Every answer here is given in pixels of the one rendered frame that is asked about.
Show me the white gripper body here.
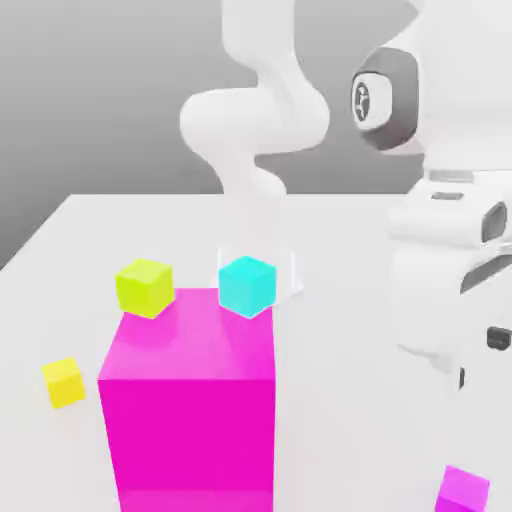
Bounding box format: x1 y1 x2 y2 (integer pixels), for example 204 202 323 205
392 239 512 375

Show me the small magenta cube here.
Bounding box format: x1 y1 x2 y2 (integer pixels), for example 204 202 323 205
433 464 491 512

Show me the small cyan cube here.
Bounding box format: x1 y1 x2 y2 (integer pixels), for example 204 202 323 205
218 255 278 320

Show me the small lime cube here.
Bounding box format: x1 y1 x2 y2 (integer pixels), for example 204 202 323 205
114 258 176 320

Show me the small yellow cube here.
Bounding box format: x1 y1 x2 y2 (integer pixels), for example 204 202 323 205
41 356 87 410

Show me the large magenta box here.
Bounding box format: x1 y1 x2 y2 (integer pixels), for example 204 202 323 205
97 287 277 512

